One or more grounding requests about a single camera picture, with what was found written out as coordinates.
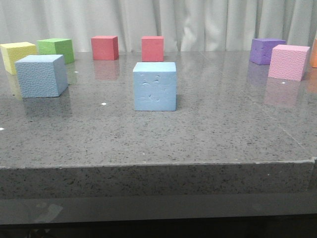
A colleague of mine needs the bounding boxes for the blue foam cube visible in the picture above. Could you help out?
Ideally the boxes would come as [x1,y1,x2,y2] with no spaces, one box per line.
[133,62,177,111]
[15,55,68,98]

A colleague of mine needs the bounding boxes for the right red foam cube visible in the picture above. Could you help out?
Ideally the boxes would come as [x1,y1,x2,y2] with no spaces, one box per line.
[141,36,164,61]

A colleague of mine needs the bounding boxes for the red foam cube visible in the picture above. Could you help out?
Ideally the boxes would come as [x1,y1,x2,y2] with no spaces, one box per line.
[141,36,164,61]
[91,36,119,60]

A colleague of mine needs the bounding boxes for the left red foam cube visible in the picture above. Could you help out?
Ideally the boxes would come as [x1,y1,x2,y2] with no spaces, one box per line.
[91,36,119,60]

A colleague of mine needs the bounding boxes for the grey curtain backdrop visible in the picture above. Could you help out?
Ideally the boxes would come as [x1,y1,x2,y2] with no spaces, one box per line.
[0,0,317,52]

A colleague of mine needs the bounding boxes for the purple foam cube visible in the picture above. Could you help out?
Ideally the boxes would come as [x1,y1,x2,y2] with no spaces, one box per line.
[250,38,286,65]

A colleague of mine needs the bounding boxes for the green foam cube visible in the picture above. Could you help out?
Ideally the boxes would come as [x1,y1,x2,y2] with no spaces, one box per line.
[37,38,74,64]

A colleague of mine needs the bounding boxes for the pink foam cube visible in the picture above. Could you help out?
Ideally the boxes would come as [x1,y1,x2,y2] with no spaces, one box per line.
[268,45,310,81]

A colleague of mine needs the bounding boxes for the yellow foam cube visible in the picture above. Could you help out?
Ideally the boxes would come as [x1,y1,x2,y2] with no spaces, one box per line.
[0,42,37,75]

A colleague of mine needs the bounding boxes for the orange foam cube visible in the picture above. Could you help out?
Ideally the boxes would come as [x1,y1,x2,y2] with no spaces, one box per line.
[310,38,317,68]

